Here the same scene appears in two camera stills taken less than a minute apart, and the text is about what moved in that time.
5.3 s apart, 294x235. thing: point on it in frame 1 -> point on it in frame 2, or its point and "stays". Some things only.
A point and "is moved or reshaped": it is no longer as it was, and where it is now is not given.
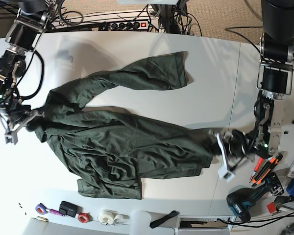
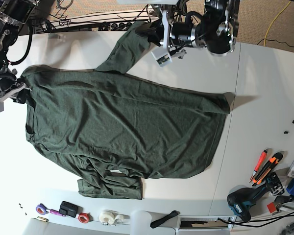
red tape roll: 85,217 stays
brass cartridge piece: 42,219 stays
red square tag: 271,207 stays
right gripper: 234,147 -> 178,35
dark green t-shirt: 111,153 is moved or reshaped
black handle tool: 172,214 stays
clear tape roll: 121,219 stays
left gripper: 17,115 -> 6,85
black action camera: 68,209 stays
